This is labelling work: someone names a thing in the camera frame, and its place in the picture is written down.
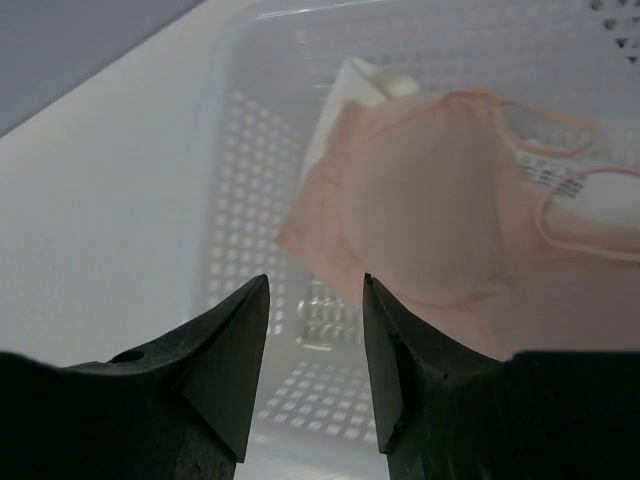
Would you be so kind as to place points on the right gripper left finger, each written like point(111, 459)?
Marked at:
point(192, 388)

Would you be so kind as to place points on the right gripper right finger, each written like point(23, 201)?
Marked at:
point(431, 394)

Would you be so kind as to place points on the pink bra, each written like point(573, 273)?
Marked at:
point(501, 243)

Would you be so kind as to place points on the white garment in basket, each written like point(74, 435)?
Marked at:
point(363, 83)

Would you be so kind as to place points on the clear plastic perforated basket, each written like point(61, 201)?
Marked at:
point(274, 71)

